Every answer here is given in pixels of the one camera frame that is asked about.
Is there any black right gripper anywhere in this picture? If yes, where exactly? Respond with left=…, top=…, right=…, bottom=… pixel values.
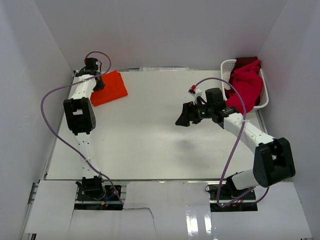
left=175, top=99, right=214, bottom=127

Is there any orange t shirt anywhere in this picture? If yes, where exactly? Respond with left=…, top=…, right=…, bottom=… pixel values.
left=90, top=70, right=128, bottom=107

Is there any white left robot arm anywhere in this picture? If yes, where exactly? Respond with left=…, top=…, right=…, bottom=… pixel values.
left=63, top=57, right=106, bottom=200

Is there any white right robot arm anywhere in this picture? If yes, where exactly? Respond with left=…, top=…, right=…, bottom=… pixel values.
left=175, top=85, right=296, bottom=200

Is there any printed paper strip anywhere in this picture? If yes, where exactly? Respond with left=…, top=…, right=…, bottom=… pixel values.
left=139, top=67, right=189, bottom=72

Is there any white perforated plastic basket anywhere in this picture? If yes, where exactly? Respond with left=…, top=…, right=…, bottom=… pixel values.
left=220, top=59, right=269, bottom=113

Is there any crimson red t shirt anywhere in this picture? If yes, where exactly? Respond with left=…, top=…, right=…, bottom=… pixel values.
left=225, top=59, right=263, bottom=114

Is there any dark maroon t shirt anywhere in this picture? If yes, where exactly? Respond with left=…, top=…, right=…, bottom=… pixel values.
left=234, top=56, right=258, bottom=70

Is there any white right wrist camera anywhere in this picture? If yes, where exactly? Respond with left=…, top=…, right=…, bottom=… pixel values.
left=188, top=85, right=202, bottom=99

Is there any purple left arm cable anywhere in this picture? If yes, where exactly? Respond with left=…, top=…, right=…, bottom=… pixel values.
left=40, top=51, right=125, bottom=205

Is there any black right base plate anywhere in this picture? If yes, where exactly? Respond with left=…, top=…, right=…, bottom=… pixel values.
left=204, top=184, right=258, bottom=213

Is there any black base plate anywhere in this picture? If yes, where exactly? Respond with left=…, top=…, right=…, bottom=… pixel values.
left=204, top=184, right=258, bottom=213
left=74, top=185, right=123, bottom=211

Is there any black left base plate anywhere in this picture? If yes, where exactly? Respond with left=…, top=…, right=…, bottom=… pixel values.
left=74, top=185, right=123, bottom=211

